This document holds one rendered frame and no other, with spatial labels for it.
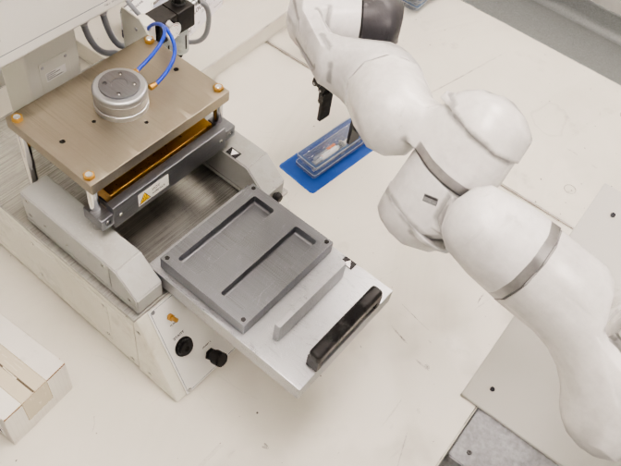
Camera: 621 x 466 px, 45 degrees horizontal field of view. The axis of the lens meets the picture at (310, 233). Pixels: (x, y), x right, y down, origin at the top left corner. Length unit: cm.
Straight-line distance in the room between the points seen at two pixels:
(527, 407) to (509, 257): 52
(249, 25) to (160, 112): 71
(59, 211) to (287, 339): 39
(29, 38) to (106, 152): 20
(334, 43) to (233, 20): 77
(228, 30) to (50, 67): 62
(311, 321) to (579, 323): 39
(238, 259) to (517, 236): 44
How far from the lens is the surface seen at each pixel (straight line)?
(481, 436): 131
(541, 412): 132
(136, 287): 110
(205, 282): 108
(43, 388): 121
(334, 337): 103
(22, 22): 114
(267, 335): 107
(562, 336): 88
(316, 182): 153
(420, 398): 131
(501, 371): 131
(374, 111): 92
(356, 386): 129
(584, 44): 345
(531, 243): 84
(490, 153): 88
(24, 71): 124
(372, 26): 121
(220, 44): 174
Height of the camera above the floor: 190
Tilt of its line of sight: 53 degrees down
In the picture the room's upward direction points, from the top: 11 degrees clockwise
